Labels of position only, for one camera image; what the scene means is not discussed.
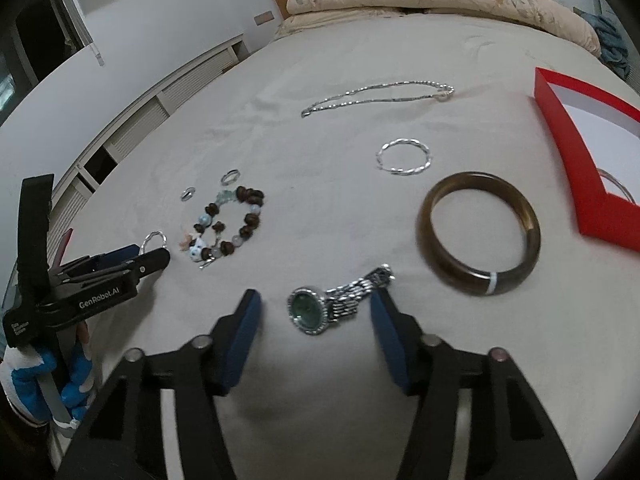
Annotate brown beaded charm bracelet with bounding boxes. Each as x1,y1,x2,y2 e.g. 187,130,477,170
178,185,266,271

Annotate dark brown bangle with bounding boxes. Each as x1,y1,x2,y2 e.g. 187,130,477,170
416,171,541,296

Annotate silver green dial watch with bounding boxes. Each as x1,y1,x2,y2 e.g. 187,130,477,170
286,263,395,336

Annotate twisted silver bracelet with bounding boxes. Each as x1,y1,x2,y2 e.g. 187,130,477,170
375,138,433,178

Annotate thin silver hoop bangle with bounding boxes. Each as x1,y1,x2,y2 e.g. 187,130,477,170
597,168,637,205

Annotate silver chain necklace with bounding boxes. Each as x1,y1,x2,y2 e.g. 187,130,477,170
300,79,457,120

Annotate red jewelry box tray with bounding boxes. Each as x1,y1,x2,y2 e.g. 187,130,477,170
534,67,639,252

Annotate blue white gloved hand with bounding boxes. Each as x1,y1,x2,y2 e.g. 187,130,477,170
1,322,96,427

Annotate red cased phone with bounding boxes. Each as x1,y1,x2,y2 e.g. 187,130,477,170
49,228,73,269

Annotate white bed sheet mattress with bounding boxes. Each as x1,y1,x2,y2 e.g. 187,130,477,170
66,14,639,479

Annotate blue crumpled clothes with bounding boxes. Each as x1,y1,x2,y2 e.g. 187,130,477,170
574,8,630,80

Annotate white low wall cabinet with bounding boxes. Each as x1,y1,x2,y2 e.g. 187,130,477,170
47,35,250,261

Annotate wall switch plate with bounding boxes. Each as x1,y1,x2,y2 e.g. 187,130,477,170
254,11,274,26

